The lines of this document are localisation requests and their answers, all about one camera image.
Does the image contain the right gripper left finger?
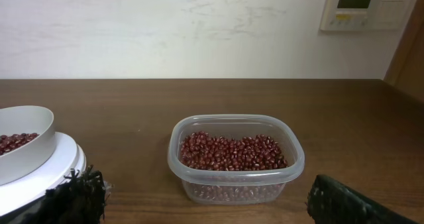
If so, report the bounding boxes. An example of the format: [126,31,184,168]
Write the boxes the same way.
[21,166,106,224]

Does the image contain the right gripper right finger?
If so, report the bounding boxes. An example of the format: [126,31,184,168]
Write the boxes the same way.
[307,174,417,224]

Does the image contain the white digital kitchen scale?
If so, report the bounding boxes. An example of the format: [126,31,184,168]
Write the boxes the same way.
[0,132,86,216]

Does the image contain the white round bowl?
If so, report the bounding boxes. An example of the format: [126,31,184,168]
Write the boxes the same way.
[1,105,56,185]

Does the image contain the red beans in bowl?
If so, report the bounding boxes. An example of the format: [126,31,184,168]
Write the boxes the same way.
[0,133,39,156]

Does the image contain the clear plastic bean container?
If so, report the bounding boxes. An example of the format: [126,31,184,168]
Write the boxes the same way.
[168,114,305,205]

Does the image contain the red beans in container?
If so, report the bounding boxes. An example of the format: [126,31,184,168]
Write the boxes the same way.
[180,131,288,172]

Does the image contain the white wall control panel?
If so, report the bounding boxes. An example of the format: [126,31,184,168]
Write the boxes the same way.
[320,0,415,32]

